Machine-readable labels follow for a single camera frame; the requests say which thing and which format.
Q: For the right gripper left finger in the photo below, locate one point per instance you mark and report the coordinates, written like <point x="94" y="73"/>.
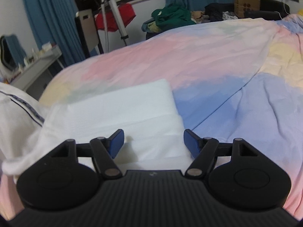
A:
<point x="71" y="174"/>

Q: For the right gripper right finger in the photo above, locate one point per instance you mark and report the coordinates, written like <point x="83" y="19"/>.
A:
<point x="236" y="174"/>

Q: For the white zip jacket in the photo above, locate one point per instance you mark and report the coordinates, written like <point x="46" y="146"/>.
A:
<point x="146" y="113"/>

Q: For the beige folding board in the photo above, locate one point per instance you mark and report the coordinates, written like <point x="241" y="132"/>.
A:
<point x="87" y="31"/>

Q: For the pastel bed sheet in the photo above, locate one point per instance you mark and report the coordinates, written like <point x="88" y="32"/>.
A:
<point x="239" y="78"/>

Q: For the white dressing table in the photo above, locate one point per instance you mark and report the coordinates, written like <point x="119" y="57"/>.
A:
<point x="36" y="76"/>

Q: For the white tissue box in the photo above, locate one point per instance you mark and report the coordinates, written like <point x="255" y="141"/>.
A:
<point x="47" y="46"/>

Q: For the left blue curtain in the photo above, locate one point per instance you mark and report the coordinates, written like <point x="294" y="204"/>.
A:
<point x="53" y="21"/>

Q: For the green sweatshirt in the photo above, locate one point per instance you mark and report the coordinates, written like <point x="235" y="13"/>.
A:
<point x="171" y="17"/>

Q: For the wavy frame mirror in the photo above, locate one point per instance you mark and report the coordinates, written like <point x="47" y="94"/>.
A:
<point x="12" y="53"/>

